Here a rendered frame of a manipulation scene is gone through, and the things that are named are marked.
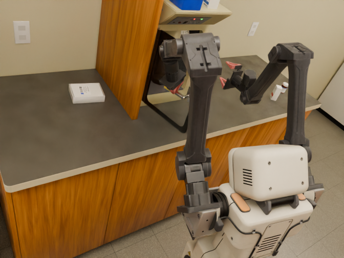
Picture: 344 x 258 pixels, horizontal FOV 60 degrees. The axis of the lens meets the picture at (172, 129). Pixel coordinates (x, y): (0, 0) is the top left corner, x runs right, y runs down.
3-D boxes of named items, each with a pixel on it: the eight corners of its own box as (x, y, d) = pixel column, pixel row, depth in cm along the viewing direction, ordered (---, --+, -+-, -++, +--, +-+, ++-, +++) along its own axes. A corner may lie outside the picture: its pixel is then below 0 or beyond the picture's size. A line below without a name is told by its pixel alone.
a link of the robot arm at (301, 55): (291, 42, 97) (319, 40, 99) (271, 43, 110) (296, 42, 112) (286, 170, 109) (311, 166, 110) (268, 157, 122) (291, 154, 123)
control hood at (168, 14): (155, 22, 130) (160, -1, 124) (211, 22, 148) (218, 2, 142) (169, 34, 124) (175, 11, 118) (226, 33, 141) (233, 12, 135)
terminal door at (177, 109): (143, 100, 157) (159, 28, 132) (185, 134, 145) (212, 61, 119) (141, 101, 156) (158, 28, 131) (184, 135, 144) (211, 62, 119)
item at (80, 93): (68, 89, 156) (68, 83, 154) (98, 88, 164) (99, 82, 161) (72, 104, 149) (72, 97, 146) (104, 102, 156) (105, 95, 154)
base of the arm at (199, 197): (188, 213, 84) (224, 206, 89) (185, 184, 85) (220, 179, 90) (176, 211, 92) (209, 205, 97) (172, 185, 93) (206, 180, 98)
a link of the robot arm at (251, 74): (242, 104, 144) (258, 102, 145) (247, 85, 136) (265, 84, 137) (234, 88, 152) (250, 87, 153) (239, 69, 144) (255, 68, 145)
